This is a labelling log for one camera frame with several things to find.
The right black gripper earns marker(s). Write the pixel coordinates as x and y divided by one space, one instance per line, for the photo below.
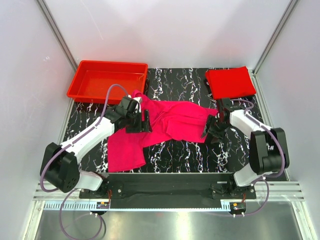
214 124

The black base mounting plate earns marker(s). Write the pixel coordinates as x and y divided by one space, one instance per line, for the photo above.
213 185

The pink t shirt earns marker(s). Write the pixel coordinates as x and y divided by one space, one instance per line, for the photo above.
169 120

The black marble pattern mat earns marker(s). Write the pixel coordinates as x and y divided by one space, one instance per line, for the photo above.
174 84

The folded red t shirt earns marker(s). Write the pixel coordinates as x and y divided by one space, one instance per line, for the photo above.
230 83

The red plastic bin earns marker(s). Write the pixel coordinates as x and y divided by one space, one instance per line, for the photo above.
93 78

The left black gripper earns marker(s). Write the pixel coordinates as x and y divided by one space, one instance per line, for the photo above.
139 122

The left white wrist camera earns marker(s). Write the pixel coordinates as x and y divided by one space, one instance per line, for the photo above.
138 100

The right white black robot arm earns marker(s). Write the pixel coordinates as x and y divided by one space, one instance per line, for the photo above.
268 150

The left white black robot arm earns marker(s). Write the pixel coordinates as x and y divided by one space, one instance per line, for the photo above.
60 164

